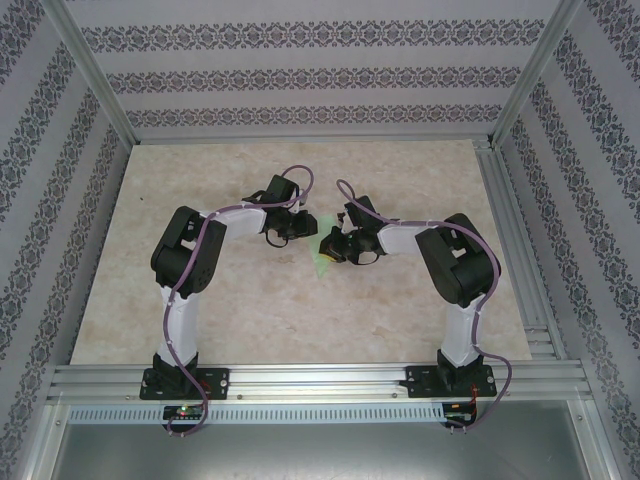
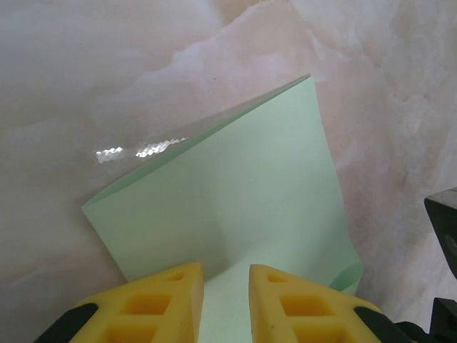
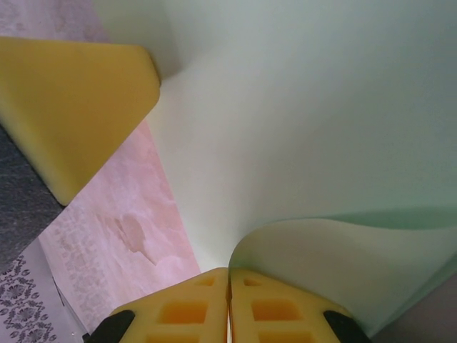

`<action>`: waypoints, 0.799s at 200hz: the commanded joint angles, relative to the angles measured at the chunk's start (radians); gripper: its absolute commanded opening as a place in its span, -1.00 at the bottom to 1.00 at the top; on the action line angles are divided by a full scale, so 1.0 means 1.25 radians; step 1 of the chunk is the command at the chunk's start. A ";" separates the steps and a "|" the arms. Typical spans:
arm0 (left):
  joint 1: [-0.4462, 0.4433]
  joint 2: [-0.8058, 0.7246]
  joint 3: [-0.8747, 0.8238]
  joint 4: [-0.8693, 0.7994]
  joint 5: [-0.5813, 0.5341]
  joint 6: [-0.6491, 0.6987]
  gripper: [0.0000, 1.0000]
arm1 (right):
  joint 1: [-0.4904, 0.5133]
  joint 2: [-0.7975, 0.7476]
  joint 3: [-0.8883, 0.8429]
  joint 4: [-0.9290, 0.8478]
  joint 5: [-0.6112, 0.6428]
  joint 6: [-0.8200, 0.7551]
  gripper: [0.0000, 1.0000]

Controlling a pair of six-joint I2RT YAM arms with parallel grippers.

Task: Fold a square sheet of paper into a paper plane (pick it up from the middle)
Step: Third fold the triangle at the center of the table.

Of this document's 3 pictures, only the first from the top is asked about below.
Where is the aluminium frame post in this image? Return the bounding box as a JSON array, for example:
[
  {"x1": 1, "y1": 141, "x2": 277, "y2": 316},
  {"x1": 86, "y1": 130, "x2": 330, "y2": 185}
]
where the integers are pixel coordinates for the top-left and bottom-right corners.
[
  {"x1": 47, "y1": 0, "x2": 139, "y2": 146},
  {"x1": 492, "y1": 0, "x2": 586, "y2": 146}
]

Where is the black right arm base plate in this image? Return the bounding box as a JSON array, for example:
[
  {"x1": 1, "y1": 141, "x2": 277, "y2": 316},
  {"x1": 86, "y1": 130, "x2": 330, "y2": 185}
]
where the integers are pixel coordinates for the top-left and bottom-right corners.
[{"x1": 405, "y1": 364, "x2": 497, "y2": 400}]

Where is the light green paper sheet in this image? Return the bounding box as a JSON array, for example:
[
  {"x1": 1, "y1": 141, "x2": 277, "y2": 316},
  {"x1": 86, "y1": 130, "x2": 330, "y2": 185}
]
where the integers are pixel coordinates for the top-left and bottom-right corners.
[{"x1": 308, "y1": 213, "x2": 341, "y2": 279}]

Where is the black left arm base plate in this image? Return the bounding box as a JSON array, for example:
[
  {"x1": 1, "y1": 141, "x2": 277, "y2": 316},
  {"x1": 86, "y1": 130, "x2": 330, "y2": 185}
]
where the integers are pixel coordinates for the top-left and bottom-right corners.
[{"x1": 141, "y1": 367, "x2": 231, "y2": 401}]

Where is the long aluminium mounting rail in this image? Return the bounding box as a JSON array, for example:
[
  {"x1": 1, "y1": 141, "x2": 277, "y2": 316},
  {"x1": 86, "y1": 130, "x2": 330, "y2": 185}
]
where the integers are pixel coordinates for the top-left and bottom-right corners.
[{"x1": 47, "y1": 360, "x2": 589, "y2": 402}]

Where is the small electronics board green light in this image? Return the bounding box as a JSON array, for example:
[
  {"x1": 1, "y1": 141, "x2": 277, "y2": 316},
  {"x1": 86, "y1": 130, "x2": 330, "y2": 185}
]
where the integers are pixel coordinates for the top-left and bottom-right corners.
[{"x1": 163, "y1": 404, "x2": 205, "y2": 420}]

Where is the slotted grey cable duct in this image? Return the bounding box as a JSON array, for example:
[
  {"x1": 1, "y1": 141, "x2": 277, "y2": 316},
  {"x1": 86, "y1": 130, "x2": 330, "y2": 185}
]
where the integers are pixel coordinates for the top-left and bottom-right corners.
[{"x1": 67, "y1": 402, "x2": 446, "y2": 426}]

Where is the aluminium side rail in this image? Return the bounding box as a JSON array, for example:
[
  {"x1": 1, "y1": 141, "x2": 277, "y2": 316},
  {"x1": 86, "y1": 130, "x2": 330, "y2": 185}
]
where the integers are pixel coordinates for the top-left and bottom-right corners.
[{"x1": 474, "y1": 138, "x2": 566, "y2": 361}]

